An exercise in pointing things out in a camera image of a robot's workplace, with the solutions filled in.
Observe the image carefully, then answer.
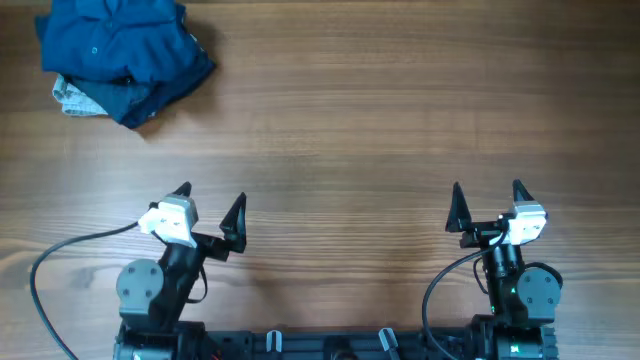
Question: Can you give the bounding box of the navy folded garment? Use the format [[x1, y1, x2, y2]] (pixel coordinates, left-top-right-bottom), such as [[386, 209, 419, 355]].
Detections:
[[66, 51, 215, 129]]

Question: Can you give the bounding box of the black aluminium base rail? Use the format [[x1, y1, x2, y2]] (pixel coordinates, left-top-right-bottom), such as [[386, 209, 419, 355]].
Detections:
[[113, 327, 559, 360]]

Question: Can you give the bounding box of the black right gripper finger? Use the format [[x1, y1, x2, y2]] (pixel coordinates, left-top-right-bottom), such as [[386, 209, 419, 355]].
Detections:
[[512, 179, 534, 202], [445, 182, 473, 233]]

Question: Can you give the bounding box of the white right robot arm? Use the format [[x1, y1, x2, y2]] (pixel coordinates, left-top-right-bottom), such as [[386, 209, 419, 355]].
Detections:
[[445, 180, 563, 359]]

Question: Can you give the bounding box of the light grey folded garment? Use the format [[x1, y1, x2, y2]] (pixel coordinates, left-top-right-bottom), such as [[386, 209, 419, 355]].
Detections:
[[52, 74, 107, 117]]

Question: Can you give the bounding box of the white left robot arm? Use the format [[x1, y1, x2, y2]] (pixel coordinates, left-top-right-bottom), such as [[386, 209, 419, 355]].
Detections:
[[113, 182, 247, 360]]

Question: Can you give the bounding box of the teal blue polo shirt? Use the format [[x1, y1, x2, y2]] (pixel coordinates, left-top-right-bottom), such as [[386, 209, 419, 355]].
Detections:
[[34, 0, 214, 84]]

